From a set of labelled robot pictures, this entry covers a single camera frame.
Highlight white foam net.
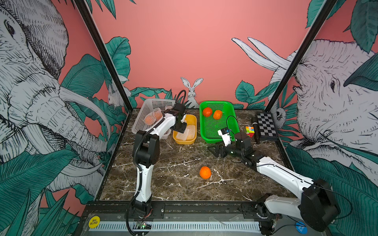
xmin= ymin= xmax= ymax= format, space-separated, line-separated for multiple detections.
xmin=176 ymin=131 xmax=189 ymax=141
xmin=187 ymin=124 xmax=196 ymax=140

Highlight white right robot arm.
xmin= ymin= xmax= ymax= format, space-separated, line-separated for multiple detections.
xmin=207 ymin=129 xmax=341 ymax=236

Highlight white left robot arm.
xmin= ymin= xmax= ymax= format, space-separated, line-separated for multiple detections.
xmin=130 ymin=110 xmax=187 ymax=217

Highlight yellow plastic tub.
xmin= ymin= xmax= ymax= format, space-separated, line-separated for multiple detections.
xmin=173 ymin=114 xmax=197 ymax=145

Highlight colourful rubiks cube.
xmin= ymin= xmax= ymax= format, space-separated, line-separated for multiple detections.
xmin=246 ymin=126 xmax=255 ymax=138

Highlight black white folding chessboard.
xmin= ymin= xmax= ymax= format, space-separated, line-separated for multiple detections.
xmin=257 ymin=113 xmax=279 ymax=141

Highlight black cylindrical microphone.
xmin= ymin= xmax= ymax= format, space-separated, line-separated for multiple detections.
xmin=251 ymin=116 xmax=260 ymax=144

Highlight green plastic perforated basket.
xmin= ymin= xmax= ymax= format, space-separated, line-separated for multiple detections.
xmin=199 ymin=101 xmax=240 ymax=144

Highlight white plastic perforated basket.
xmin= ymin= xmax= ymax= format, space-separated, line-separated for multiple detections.
xmin=132 ymin=98 xmax=175 ymax=134

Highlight blue round sticker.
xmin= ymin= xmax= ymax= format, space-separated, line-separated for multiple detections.
xmin=295 ymin=222 xmax=308 ymax=235

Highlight yellow round sticker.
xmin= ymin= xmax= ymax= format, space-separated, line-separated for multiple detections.
xmin=88 ymin=216 xmax=100 ymax=229

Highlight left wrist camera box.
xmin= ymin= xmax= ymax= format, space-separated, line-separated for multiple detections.
xmin=171 ymin=102 xmax=186 ymax=117

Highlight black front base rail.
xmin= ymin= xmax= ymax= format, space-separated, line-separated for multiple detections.
xmin=82 ymin=201 xmax=282 ymax=221

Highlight white slotted front rail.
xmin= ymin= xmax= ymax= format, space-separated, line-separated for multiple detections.
xmin=88 ymin=221 xmax=261 ymax=233

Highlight black frame post left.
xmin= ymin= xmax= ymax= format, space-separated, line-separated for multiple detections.
xmin=74 ymin=0 xmax=133 ymax=112

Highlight black frame post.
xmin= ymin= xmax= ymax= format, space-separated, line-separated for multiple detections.
xmin=74 ymin=0 xmax=133 ymax=112
xmin=265 ymin=0 xmax=337 ymax=112

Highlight black frame post right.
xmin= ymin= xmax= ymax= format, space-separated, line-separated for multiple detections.
xmin=265 ymin=0 xmax=337 ymax=112

